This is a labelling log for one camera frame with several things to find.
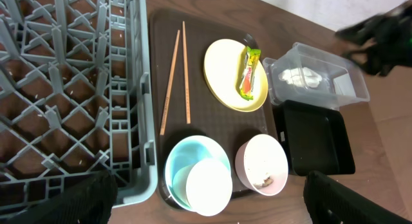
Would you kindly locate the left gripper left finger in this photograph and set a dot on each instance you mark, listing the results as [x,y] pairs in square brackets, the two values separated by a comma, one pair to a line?
[89,201]

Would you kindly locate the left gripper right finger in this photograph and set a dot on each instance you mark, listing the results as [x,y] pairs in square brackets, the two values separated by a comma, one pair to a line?
[328,201]

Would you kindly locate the white paper cup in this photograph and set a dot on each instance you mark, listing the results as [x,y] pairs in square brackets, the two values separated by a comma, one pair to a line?
[204,187]

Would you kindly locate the white napkin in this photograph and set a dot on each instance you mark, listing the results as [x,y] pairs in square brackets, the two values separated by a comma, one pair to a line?
[301,77]

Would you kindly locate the green orange snack wrapper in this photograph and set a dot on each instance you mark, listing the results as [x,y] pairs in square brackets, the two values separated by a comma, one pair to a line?
[250,63]

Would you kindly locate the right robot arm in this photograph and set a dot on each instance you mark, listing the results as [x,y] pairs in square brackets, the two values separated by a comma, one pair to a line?
[383,40]

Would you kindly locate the black tray bin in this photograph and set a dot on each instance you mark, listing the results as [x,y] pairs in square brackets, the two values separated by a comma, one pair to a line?
[313,138]

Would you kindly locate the left wooden chopstick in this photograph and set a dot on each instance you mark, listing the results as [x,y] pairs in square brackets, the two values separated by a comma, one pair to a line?
[169,85]

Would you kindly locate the wooden chopstick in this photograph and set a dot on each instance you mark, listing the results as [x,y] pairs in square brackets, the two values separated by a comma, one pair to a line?
[186,76]
[169,85]

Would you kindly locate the light blue bowl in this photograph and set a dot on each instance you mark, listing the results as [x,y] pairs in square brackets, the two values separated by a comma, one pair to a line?
[192,150]

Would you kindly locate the grey dish rack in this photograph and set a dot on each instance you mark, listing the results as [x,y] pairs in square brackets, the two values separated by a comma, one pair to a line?
[75,100]

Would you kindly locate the clear plastic bin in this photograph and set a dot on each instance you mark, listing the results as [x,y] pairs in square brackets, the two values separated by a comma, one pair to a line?
[342,84]

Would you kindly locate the dark brown serving tray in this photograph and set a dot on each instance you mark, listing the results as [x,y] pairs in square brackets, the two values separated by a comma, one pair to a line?
[209,117]

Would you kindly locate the right wooden chopstick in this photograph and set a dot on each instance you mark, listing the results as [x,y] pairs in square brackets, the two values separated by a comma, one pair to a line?
[186,76]

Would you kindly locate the yellow plate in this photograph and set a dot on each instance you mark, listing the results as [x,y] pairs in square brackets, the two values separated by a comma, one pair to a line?
[223,68]

